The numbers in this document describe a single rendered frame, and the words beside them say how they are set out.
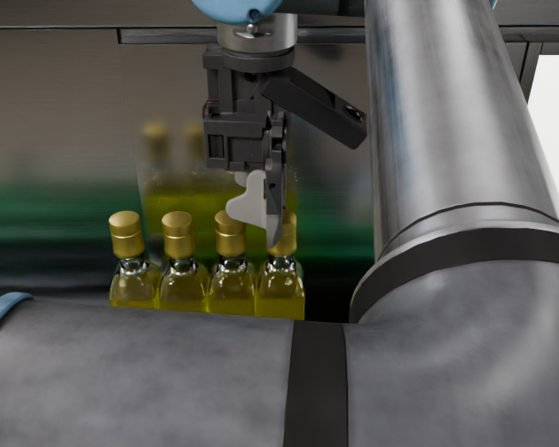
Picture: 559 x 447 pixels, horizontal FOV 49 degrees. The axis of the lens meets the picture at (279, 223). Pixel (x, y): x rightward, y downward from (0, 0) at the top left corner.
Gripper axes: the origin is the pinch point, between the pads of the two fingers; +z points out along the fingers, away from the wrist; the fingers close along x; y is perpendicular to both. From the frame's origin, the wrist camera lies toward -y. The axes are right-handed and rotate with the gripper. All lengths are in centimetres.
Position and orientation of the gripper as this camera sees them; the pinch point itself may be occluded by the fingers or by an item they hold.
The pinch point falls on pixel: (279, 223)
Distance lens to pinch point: 69.5
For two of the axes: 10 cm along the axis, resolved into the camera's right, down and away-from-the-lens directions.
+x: -0.8, 5.5, -8.3
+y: -10.0, -0.4, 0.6
